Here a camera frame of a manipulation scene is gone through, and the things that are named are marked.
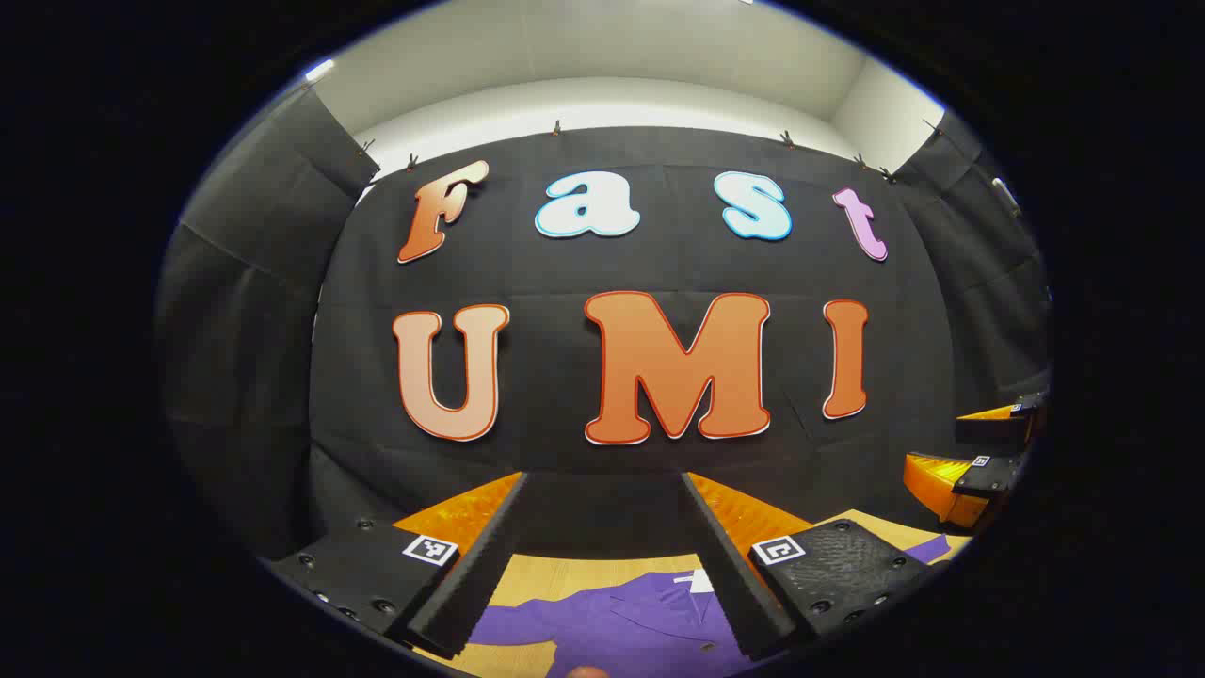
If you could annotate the ceiling light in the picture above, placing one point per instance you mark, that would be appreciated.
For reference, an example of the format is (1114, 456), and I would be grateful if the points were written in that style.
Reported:
(320, 71)

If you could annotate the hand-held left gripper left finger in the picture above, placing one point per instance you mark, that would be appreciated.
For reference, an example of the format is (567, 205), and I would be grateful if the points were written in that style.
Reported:
(480, 584)

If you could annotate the purple shirt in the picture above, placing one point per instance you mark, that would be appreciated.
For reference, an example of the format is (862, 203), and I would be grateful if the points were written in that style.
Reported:
(621, 621)

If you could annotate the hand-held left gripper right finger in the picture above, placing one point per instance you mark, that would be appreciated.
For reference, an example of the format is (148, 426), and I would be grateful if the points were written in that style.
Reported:
(739, 593)

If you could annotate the black backdrop cloth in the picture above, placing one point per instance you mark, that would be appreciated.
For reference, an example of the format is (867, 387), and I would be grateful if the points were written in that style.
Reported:
(678, 254)

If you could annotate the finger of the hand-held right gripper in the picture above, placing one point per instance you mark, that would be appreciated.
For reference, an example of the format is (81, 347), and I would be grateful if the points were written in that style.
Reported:
(993, 428)
(984, 478)

